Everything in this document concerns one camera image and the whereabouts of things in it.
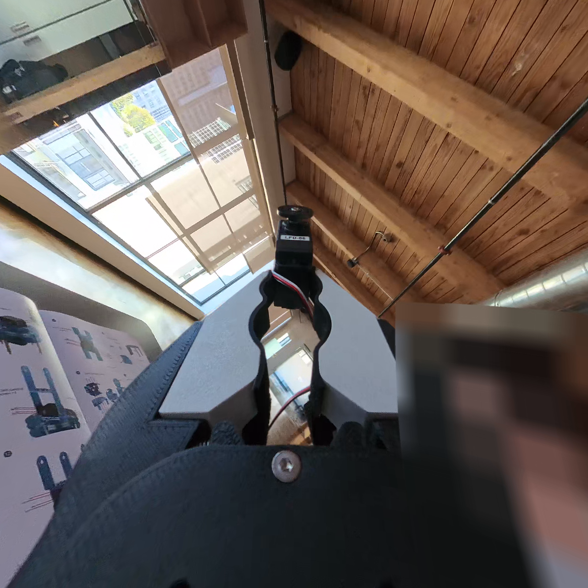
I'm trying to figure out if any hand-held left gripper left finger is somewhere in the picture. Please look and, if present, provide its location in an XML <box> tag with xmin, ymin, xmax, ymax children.
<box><xmin>158</xmin><ymin>270</ymin><xmax>277</xmax><ymax>445</ymax></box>

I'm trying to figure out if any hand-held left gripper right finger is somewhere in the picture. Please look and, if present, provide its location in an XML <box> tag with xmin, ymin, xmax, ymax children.
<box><xmin>310</xmin><ymin>270</ymin><xmax>398</xmax><ymax>445</ymax></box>

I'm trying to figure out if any small hooked pipe fixture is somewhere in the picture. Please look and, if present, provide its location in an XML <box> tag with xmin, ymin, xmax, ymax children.
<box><xmin>346</xmin><ymin>231</ymin><xmax>394</xmax><ymax>268</ymax></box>

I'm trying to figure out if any large office window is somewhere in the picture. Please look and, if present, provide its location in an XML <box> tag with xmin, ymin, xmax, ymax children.
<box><xmin>0</xmin><ymin>46</ymin><xmax>277</xmax><ymax>305</ymax></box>

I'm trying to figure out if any beige roller blind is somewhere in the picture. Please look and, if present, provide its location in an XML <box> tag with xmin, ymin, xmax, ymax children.
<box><xmin>146</xmin><ymin>46</ymin><xmax>277</xmax><ymax>286</ymax></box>

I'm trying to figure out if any printed instruction booklet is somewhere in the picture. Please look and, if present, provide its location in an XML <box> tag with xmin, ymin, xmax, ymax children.
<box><xmin>0</xmin><ymin>287</ymin><xmax>153</xmax><ymax>587</ymax></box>

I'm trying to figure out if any dark sprinkler pipe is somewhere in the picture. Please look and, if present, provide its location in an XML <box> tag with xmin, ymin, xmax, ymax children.
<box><xmin>377</xmin><ymin>98</ymin><xmax>588</xmax><ymax>319</ymax></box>

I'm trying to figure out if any black ceiling conduit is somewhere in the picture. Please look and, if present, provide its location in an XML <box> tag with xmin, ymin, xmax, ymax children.
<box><xmin>258</xmin><ymin>0</ymin><xmax>296</xmax><ymax>208</ymax></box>

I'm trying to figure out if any black ceiling speaker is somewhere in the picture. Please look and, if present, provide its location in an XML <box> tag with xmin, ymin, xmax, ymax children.
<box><xmin>274</xmin><ymin>29</ymin><xmax>303</xmax><ymax>71</ymax></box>

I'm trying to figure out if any silver ventilation duct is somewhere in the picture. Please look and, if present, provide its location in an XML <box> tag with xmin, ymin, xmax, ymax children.
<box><xmin>481</xmin><ymin>250</ymin><xmax>588</xmax><ymax>314</ymax></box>

